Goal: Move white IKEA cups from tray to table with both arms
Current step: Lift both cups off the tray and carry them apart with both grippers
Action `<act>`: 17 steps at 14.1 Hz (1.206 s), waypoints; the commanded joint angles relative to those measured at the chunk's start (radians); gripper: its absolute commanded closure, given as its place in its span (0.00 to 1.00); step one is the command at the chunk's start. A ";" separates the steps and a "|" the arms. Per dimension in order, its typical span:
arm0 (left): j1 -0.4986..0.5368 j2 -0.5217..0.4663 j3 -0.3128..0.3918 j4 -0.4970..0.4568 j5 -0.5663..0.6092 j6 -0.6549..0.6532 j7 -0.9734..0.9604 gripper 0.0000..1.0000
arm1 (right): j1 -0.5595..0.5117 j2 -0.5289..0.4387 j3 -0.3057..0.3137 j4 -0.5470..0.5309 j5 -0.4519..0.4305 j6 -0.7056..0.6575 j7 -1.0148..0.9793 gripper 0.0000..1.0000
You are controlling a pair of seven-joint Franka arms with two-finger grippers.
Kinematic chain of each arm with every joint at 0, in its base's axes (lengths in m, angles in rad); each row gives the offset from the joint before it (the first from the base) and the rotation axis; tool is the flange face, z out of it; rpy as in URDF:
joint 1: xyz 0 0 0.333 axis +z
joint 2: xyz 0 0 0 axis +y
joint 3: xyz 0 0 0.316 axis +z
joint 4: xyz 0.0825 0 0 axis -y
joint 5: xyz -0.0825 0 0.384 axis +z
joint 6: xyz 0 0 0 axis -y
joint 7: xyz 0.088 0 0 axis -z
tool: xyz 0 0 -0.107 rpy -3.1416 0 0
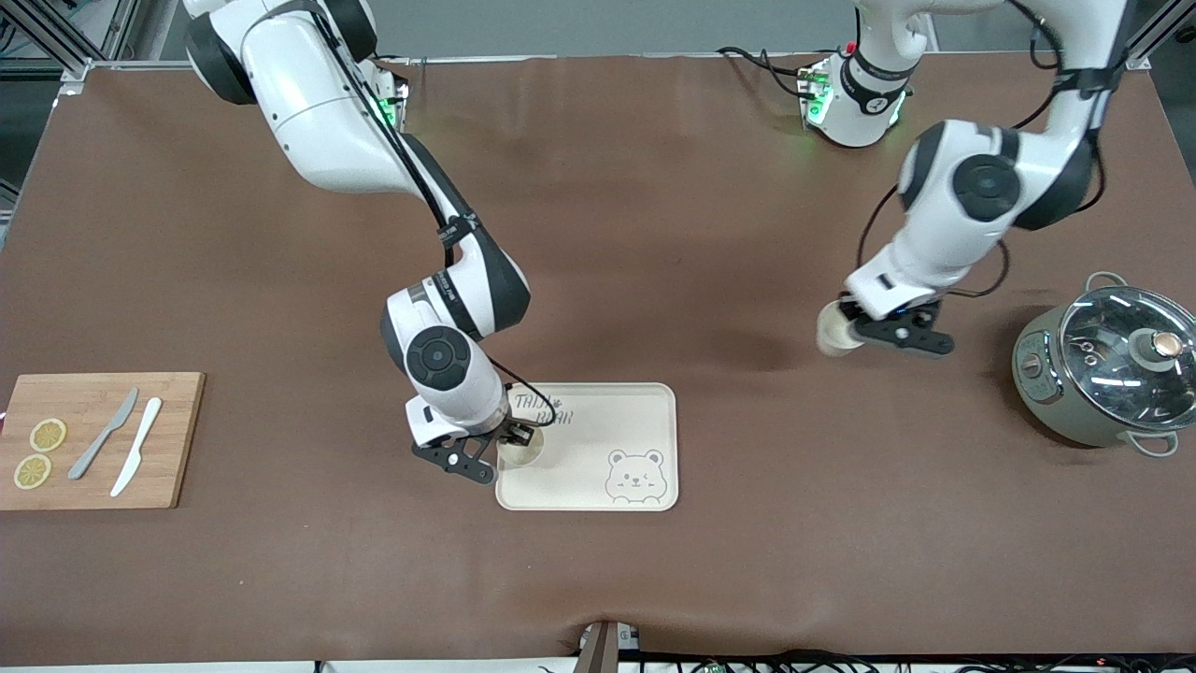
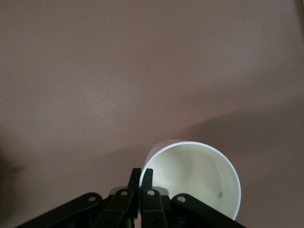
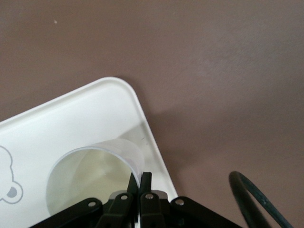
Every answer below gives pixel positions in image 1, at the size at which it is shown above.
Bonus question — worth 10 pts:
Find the grey metal bracket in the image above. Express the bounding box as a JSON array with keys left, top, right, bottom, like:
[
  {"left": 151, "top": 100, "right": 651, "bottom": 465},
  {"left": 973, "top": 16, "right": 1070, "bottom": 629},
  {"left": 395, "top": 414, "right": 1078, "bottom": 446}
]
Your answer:
[{"left": 575, "top": 622, "right": 641, "bottom": 673}]

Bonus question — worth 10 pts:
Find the black cable at arm base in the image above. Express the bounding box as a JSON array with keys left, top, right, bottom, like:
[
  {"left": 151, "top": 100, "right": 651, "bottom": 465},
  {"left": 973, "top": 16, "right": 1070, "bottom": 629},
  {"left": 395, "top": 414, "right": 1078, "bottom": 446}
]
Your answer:
[{"left": 718, "top": 45, "right": 816, "bottom": 100}]

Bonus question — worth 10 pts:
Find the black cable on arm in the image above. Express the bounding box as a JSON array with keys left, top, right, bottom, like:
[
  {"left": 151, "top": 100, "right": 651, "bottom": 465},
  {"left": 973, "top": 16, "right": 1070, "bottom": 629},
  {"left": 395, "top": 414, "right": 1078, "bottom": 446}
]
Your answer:
[
  {"left": 280, "top": 0, "right": 559, "bottom": 428},
  {"left": 855, "top": 0, "right": 1127, "bottom": 302}
]

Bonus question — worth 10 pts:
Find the white plastic knife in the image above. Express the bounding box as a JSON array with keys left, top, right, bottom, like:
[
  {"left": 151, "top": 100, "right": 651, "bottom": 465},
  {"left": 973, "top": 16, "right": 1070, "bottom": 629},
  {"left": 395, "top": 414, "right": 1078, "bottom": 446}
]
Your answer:
[{"left": 110, "top": 397, "right": 163, "bottom": 497}]

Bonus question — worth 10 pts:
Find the cream tray with bear print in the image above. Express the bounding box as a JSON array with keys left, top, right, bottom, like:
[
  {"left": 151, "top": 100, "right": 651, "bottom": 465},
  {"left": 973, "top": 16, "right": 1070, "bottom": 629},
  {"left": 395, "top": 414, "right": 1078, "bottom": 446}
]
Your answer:
[{"left": 494, "top": 382, "right": 678, "bottom": 512}]

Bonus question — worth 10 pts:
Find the white IKEA cup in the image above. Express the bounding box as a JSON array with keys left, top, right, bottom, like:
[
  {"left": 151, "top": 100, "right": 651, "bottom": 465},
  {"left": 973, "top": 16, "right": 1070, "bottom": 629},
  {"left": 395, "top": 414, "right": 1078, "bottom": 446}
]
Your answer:
[
  {"left": 816, "top": 304, "right": 866, "bottom": 359},
  {"left": 496, "top": 426, "right": 547, "bottom": 469}
]

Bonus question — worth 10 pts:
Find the glass pot lid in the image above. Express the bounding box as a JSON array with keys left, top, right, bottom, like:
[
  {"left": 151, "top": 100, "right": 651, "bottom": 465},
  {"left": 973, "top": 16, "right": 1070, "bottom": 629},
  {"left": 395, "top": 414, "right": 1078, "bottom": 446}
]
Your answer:
[{"left": 1061, "top": 286, "right": 1196, "bottom": 432}]

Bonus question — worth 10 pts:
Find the wooden cutting board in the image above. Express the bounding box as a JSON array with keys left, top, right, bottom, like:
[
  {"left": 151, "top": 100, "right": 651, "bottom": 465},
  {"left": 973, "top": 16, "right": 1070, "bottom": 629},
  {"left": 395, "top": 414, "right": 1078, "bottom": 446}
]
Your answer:
[{"left": 0, "top": 372, "right": 206, "bottom": 510}]

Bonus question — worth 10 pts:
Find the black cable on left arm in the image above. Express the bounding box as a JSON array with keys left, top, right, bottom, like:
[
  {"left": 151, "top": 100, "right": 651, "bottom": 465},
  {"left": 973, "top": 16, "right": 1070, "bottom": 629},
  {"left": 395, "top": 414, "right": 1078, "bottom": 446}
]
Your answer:
[{"left": 855, "top": 0, "right": 1127, "bottom": 302}]

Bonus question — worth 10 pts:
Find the aluminium frame profile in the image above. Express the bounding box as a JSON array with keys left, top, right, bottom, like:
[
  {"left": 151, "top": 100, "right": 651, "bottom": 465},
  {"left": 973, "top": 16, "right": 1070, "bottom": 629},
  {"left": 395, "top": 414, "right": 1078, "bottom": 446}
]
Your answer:
[
  {"left": 0, "top": 0, "right": 127, "bottom": 94},
  {"left": 1126, "top": 0, "right": 1196, "bottom": 71}
]

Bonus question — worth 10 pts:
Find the grey plastic knife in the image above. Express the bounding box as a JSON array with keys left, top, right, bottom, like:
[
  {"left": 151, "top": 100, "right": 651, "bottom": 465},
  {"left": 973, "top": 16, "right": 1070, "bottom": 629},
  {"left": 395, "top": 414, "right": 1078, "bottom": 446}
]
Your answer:
[{"left": 68, "top": 388, "right": 139, "bottom": 480}]

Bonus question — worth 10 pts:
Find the pale green electric cooking pot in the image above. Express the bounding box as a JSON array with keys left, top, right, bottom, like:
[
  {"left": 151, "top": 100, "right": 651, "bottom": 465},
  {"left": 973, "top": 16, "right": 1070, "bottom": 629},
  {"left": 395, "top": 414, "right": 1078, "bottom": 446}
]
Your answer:
[{"left": 1012, "top": 271, "right": 1186, "bottom": 458}]

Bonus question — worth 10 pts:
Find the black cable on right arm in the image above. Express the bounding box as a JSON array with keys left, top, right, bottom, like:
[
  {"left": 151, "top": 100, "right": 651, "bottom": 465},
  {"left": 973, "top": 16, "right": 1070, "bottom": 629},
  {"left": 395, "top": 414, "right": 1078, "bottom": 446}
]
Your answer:
[{"left": 280, "top": 0, "right": 559, "bottom": 428}]

